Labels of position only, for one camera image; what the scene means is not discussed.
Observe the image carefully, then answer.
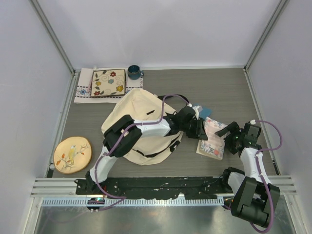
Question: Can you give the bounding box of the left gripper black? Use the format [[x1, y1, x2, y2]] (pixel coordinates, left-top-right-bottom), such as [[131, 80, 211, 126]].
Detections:
[[180, 117, 208, 141]]

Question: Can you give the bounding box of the floral pastel notebook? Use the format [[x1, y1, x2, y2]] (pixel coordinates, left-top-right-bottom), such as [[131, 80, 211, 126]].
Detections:
[[196, 117, 227, 160]]

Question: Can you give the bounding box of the cream canvas backpack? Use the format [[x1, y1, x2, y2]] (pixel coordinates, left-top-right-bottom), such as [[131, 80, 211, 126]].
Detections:
[[101, 88, 183, 166]]

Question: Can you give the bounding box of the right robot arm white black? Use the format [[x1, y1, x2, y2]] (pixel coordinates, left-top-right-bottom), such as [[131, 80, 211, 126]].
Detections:
[[215, 120, 280, 234]]

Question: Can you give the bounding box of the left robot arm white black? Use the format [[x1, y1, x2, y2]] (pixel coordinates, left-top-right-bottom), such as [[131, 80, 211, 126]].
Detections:
[[85, 105, 208, 195]]

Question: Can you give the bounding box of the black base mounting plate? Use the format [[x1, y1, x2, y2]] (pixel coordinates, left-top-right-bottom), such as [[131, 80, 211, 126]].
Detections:
[[75, 176, 232, 200]]

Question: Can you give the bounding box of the dark blue ceramic mug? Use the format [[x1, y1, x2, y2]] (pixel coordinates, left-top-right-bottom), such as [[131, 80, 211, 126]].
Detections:
[[127, 65, 144, 80]]

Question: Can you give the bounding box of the floral square ceramic plate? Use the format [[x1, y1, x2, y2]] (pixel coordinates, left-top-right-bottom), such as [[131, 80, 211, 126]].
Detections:
[[90, 69, 126, 98]]

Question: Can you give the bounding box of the round wooden bird coaster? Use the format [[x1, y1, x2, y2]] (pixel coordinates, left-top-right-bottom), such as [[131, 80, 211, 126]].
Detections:
[[53, 136, 92, 174]]

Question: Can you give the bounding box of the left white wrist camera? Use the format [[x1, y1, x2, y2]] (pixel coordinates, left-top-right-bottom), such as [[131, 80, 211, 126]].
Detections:
[[192, 105, 202, 119]]

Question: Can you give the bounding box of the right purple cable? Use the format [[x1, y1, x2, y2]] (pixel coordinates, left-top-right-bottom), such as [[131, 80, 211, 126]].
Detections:
[[223, 119, 283, 229]]

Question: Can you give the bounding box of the purple cable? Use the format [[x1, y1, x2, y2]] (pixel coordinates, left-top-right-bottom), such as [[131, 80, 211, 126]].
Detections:
[[94, 94, 193, 212], [223, 119, 283, 229]]

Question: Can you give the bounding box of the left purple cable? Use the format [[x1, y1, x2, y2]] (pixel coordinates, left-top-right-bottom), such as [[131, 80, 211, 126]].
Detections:
[[94, 94, 193, 212]]

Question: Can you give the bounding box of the slotted grey cable duct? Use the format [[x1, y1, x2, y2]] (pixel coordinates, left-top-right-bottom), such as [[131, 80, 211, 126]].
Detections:
[[41, 196, 224, 207]]

